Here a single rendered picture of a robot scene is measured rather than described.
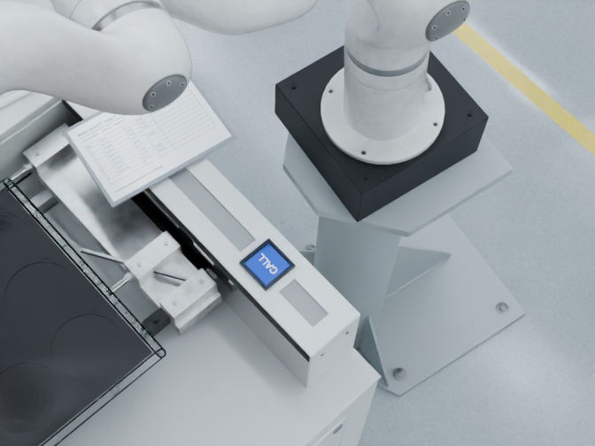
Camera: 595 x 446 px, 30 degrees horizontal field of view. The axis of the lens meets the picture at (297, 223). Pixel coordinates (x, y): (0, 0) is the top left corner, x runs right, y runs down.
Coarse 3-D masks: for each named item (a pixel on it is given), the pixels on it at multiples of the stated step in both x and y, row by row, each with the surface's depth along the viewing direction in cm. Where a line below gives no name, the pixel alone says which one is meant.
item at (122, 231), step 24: (72, 168) 170; (72, 192) 168; (96, 192) 168; (72, 216) 169; (96, 216) 166; (120, 216) 166; (144, 216) 166; (96, 240) 166; (120, 240) 165; (144, 240) 165; (120, 264) 163; (168, 264) 163; (144, 288) 161; (168, 288) 162; (192, 312) 160
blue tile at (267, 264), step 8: (264, 248) 156; (272, 248) 156; (256, 256) 155; (264, 256) 155; (272, 256) 155; (280, 256) 155; (248, 264) 154; (256, 264) 155; (264, 264) 155; (272, 264) 155; (280, 264) 155; (288, 264) 155; (256, 272) 154; (264, 272) 154; (272, 272) 154; (280, 272) 154; (264, 280) 154; (272, 280) 154
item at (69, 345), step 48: (0, 192) 165; (0, 240) 162; (48, 240) 162; (0, 288) 159; (48, 288) 159; (0, 336) 156; (48, 336) 156; (96, 336) 156; (0, 384) 153; (48, 384) 153; (96, 384) 153; (0, 432) 150; (48, 432) 150
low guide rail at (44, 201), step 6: (42, 192) 171; (48, 192) 171; (36, 198) 171; (42, 198) 171; (48, 198) 171; (54, 198) 172; (36, 204) 170; (42, 204) 170; (48, 204) 172; (54, 204) 173; (42, 210) 172; (48, 210) 173
